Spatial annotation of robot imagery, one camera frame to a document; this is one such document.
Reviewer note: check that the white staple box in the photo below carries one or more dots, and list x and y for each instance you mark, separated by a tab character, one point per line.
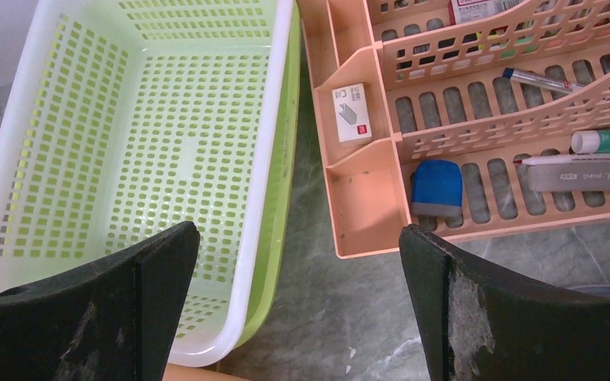
352	115

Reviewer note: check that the green perforated tray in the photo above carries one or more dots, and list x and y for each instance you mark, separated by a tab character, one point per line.
276	206

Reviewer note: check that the grey pen case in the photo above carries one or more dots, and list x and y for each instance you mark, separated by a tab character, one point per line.
569	177

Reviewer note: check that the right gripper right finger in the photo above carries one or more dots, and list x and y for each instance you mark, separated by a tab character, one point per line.
481	321

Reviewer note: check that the white red pen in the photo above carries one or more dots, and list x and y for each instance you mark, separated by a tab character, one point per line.
565	159

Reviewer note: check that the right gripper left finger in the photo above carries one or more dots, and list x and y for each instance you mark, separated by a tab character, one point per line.
114	318

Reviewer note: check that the white perforated tray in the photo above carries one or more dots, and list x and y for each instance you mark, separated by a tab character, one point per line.
128	117

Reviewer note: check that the orange plastic file organizer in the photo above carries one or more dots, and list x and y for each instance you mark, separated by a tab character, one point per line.
435	91

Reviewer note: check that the silver blue marker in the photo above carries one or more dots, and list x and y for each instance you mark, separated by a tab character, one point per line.
544	82

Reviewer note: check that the green white glue stick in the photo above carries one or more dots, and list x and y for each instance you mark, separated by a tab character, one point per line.
591	141

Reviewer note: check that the blue eraser block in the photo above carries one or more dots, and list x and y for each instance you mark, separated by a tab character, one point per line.
437	189

